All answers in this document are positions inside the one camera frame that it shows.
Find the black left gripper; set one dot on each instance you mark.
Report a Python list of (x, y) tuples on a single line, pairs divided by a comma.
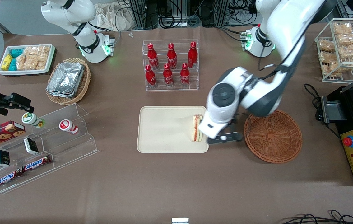
[(233, 121)]

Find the red cola bottle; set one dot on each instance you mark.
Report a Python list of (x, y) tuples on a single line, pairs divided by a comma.
[(168, 76), (150, 77), (185, 75), (172, 57), (153, 57), (192, 56)]

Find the red lid yogurt bottle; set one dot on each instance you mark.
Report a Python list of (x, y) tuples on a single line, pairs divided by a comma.
[(68, 126)]

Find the small white edge block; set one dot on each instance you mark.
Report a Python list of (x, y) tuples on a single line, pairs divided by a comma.
[(180, 221)]

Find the triangular sandwich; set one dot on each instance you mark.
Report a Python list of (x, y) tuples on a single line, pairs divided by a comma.
[(196, 129)]

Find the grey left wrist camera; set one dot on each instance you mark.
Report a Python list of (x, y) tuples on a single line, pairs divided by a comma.
[(226, 138)]

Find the yellow snack box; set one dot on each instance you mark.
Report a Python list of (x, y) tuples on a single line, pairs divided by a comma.
[(6, 62)]

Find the clear acrylic stepped stand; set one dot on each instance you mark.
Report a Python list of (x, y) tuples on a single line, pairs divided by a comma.
[(67, 146)]

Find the clear acrylic bottle rack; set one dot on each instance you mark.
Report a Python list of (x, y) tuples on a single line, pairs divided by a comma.
[(192, 84)]

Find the beige cloth bag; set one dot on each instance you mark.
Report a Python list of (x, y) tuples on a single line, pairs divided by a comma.
[(111, 17)]

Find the Snickers chocolate bar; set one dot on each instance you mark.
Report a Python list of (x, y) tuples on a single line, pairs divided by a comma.
[(37, 163), (7, 179)]

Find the green lid yogurt bottle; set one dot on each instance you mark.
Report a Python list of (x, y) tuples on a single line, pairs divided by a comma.
[(31, 119)]

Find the teal snack pack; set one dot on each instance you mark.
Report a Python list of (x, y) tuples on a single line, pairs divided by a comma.
[(13, 64), (17, 53)]

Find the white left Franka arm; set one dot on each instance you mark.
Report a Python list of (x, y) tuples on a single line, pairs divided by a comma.
[(288, 25)]

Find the white rectangular snack tray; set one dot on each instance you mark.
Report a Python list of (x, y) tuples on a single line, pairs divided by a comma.
[(50, 59)]

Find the red cookie box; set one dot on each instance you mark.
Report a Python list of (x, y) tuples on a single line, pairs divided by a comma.
[(0, 133)]

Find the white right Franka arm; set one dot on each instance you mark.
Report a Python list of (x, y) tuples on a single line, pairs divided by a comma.
[(70, 12)]

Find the aluminium frame rack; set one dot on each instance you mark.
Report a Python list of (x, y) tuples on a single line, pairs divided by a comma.
[(139, 12)]

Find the round brown wicker basket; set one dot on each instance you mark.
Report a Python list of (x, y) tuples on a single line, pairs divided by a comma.
[(272, 137)]

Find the oval light wicker basket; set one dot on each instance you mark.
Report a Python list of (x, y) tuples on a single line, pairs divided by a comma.
[(84, 84)]

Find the aluminium foil container stack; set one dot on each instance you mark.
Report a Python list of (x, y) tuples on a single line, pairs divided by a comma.
[(66, 79)]

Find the red emergency stop button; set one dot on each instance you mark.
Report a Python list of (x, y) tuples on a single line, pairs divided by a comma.
[(349, 142)]

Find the bagged cracker pack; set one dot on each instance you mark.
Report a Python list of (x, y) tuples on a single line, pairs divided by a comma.
[(332, 69), (352, 50), (348, 39), (342, 28), (328, 57), (326, 45)]

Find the rice cracker pack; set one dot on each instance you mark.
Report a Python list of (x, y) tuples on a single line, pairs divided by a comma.
[(38, 63), (38, 51), (21, 62)]

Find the small black carton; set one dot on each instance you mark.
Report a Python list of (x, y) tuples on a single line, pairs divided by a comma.
[(2, 158), (30, 146)]

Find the beige plastic tray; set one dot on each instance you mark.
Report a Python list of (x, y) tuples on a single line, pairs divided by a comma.
[(164, 130)]

